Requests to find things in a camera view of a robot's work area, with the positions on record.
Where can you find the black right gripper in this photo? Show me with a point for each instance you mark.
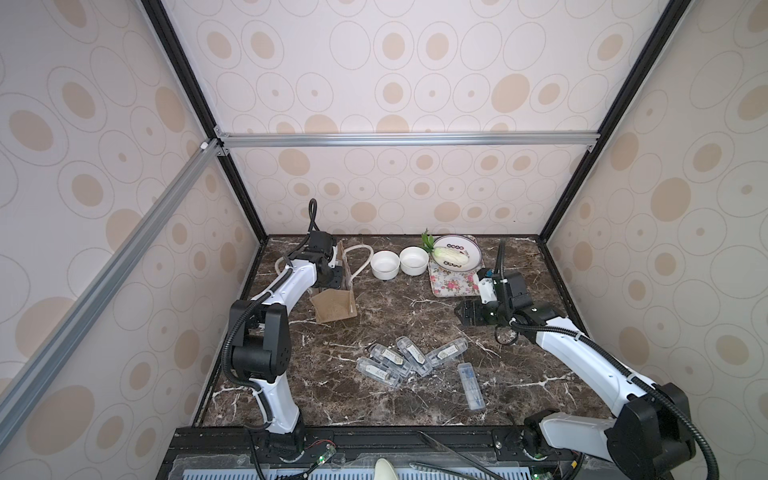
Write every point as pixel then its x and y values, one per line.
pixel 477 313

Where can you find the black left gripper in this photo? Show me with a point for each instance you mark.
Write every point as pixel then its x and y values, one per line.
pixel 337 278

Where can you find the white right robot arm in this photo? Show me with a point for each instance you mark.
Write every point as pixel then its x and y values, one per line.
pixel 649 432

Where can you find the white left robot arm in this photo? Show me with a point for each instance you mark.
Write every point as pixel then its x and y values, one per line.
pixel 257 348

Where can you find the clear compass case right angled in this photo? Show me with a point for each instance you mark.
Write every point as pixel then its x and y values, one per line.
pixel 447 352

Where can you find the clear compass case blue front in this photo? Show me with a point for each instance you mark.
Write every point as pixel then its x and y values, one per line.
pixel 470 385

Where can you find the floral cloth mat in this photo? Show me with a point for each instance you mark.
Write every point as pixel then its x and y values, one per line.
pixel 446 284

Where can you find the white radish with leaves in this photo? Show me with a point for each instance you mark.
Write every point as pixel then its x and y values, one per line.
pixel 445 251

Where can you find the patterned ceramic plate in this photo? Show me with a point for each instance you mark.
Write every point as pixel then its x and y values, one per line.
pixel 473 250

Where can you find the white bowl left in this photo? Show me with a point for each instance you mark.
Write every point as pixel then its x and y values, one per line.
pixel 385 265

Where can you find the white bowl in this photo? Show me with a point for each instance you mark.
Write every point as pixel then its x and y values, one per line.
pixel 385 265
pixel 413 261

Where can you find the white bowl right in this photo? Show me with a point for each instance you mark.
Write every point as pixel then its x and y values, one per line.
pixel 413 261

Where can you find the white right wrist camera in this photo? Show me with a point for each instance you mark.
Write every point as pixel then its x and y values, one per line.
pixel 486 286

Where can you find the silver aluminium rail back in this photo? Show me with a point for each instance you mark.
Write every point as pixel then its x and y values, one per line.
pixel 264 140

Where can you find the silver aluminium rail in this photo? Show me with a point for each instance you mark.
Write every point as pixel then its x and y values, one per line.
pixel 264 140
pixel 39 372

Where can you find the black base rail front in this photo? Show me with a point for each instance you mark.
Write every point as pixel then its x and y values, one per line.
pixel 416 452

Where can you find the black corner frame post left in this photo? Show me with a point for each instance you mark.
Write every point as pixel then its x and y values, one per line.
pixel 161 24

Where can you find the black corner frame post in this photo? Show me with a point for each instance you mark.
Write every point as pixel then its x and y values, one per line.
pixel 161 24
pixel 648 56

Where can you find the silver aluminium rail left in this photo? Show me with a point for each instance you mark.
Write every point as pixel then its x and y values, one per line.
pixel 39 372

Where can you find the black corner frame post right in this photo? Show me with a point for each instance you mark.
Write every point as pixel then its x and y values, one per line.
pixel 648 56

